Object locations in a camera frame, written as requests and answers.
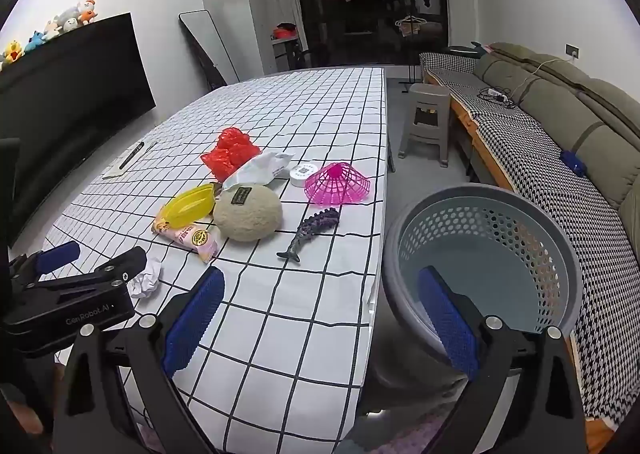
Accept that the small blue object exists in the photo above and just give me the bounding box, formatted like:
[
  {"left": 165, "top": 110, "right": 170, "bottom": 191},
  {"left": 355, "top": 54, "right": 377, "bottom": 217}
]
[{"left": 560, "top": 150, "right": 587, "bottom": 177}]

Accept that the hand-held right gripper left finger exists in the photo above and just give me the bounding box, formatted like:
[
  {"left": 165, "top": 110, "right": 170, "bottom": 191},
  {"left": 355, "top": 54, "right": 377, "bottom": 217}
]
[{"left": 52, "top": 265, "right": 227, "bottom": 454}]

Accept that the black television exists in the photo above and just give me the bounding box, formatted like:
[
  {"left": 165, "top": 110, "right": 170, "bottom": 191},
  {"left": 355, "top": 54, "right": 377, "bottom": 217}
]
[{"left": 0, "top": 12, "right": 157, "bottom": 247}]

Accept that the white paper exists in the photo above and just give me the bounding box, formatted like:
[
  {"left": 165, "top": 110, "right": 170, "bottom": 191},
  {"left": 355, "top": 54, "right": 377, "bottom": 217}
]
[{"left": 127, "top": 257, "right": 163, "bottom": 300}]

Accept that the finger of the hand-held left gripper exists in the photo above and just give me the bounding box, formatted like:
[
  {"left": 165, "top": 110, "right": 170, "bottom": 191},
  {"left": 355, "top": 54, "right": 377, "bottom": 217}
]
[
  {"left": 7, "top": 240, "right": 82, "bottom": 283},
  {"left": 47, "top": 247, "right": 148, "bottom": 291}
]

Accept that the pink snack packet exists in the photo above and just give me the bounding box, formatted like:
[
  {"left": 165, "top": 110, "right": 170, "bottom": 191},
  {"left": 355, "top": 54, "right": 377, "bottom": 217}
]
[{"left": 151, "top": 217, "right": 219, "bottom": 264}]

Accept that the white checkered tablecloth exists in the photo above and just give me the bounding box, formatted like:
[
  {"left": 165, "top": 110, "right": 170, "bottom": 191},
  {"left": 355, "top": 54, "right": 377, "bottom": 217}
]
[{"left": 10, "top": 67, "right": 391, "bottom": 454}]

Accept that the grey perforated basket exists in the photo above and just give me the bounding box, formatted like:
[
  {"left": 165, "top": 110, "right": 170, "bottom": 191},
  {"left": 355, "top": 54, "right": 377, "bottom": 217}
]
[{"left": 367, "top": 184, "right": 583, "bottom": 405}]

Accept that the white notepad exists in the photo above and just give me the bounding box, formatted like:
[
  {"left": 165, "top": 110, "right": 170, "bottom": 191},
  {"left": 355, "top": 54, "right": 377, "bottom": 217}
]
[{"left": 101, "top": 141, "right": 157, "bottom": 180}]

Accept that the leaning floor mirror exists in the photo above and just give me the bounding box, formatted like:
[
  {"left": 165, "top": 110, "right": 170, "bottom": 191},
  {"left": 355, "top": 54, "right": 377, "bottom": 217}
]
[{"left": 178, "top": 9, "right": 241, "bottom": 90}]

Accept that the white cable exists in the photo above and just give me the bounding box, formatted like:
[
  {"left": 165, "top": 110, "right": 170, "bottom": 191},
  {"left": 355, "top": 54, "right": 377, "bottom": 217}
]
[{"left": 510, "top": 56, "right": 573, "bottom": 96}]

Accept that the black pen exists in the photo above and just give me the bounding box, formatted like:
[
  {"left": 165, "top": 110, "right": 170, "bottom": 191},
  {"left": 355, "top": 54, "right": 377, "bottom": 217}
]
[{"left": 118, "top": 141, "right": 146, "bottom": 169}]

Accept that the small white desk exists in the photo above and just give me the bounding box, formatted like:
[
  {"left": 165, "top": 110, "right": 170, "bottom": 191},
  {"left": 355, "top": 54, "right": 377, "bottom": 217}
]
[{"left": 270, "top": 37, "right": 307, "bottom": 74}]

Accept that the beige plush ball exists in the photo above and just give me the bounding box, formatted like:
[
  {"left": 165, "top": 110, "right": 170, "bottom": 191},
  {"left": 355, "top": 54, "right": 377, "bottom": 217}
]
[{"left": 213, "top": 184, "right": 283, "bottom": 242}]

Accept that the white wet wipes packet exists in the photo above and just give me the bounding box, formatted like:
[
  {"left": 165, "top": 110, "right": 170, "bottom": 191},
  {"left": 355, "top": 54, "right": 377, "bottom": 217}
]
[{"left": 221, "top": 151, "right": 296, "bottom": 190}]

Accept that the power strip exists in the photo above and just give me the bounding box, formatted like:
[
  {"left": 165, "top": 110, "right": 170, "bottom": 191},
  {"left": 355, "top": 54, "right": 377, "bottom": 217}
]
[{"left": 480, "top": 87, "right": 516, "bottom": 108}]

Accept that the red plastic bag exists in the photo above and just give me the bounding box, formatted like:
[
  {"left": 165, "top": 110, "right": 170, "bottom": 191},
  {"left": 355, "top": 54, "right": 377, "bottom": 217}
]
[{"left": 201, "top": 127, "right": 262, "bottom": 182}]

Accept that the purple toy fish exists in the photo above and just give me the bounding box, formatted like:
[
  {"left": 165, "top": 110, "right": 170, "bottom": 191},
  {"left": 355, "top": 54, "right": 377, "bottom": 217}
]
[{"left": 276, "top": 207, "right": 341, "bottom": 264}]

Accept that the pink mesh cover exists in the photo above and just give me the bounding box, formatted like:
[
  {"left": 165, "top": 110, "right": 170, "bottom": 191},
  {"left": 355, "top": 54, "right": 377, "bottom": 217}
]
[{"left": 304, "top": 161, "right": 372, "bottom": 207}]

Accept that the row of plush toys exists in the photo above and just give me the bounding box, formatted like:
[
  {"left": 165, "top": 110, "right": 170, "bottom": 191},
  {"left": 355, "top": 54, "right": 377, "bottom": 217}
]
[{"left": 0, "top": 0, "right": 98, "bottom": 71}]

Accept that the purple floor rug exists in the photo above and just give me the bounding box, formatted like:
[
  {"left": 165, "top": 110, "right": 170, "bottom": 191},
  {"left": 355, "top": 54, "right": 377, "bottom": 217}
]
[{"left": 350, "top": 409, "right": 451, "bottom": 454}]

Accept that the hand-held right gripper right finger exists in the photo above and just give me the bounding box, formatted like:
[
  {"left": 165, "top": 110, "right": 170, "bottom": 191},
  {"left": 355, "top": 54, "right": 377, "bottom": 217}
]
[{"left": 417, "top": 265, "right": 588, "bottom": 454}]

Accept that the black clothes stand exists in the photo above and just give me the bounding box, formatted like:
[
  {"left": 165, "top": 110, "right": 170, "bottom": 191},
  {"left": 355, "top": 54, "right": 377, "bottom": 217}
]
[{"left": 395, "top": 14, "right": 430, "bottom": 91}]

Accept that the grey plastic stool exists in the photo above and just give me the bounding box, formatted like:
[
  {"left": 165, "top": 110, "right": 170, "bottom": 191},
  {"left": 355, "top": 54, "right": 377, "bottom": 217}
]
[{"left": 398, "top": 83, "right": 453, "bottom": 167}]

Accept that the yellow boat-shaped dish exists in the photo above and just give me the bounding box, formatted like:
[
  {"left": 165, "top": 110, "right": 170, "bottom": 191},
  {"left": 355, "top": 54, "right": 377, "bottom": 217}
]
[{"left": 159, "top": 184, "right": 217, "bottom": 226}]

